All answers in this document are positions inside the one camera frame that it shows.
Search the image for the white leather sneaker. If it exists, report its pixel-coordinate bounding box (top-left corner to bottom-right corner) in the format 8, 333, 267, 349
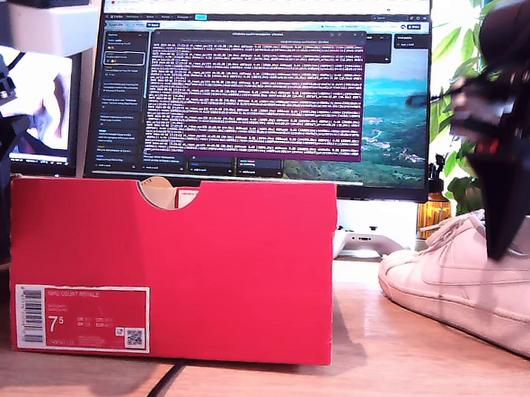
373, 203, 530, 362

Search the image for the red cardboard shoebox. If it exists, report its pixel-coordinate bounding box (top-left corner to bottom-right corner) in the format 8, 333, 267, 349
0, 163, 342, 370

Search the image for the small black computer monitor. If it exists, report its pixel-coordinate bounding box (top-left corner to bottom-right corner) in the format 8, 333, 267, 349
0, 0, 88, 179

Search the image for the amber pump bottle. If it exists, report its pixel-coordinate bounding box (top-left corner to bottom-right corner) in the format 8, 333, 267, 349
416, 152, 455, 242

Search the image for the green leafy houseplant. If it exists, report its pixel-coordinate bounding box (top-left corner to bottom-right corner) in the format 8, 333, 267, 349
420, 0, 530, 220

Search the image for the tan cardboard insert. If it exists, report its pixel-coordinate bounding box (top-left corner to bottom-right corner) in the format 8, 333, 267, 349
136, 175, 180, 211

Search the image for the white game controller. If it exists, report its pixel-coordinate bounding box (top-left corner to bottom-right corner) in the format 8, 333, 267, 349
331, 225, 407, 263

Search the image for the large black computer monitor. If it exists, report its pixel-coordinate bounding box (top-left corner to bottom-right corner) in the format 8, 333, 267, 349
82, 0, 441, 205

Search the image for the black camera cable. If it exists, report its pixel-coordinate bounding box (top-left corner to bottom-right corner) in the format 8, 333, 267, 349
5, 49, 29, 74

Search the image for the black cable on table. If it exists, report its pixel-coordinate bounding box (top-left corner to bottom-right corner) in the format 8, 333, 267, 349
141, 356, 188, 397

